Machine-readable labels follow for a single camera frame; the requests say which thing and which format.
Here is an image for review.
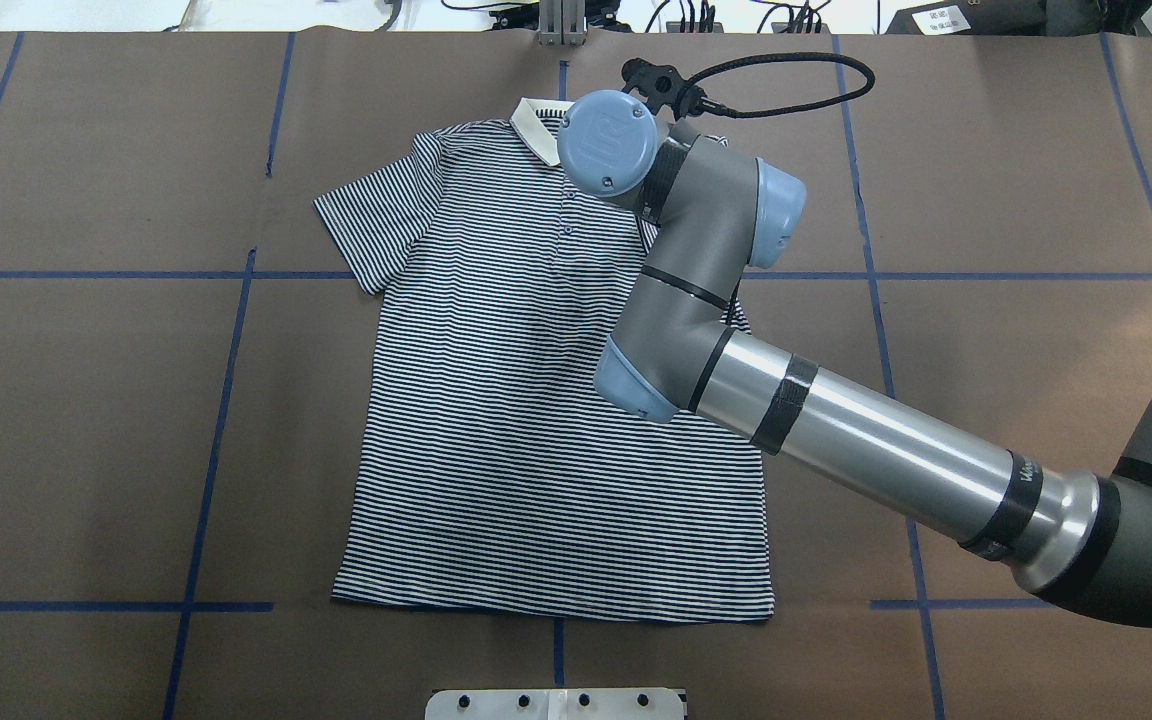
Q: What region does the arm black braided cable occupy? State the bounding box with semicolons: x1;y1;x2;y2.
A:
681;52;877;120

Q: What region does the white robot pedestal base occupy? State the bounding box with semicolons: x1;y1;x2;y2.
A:
424;687;690;719

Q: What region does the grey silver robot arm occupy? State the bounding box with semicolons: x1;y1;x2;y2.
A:
558;90;1152;628

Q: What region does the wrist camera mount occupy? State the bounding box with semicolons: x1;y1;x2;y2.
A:
620;58;707;120

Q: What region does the navy white striped polo shirt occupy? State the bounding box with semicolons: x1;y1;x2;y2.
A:
314;97;774;624

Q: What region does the aluminium frame post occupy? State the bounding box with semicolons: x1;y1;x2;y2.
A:
536;0;588;47

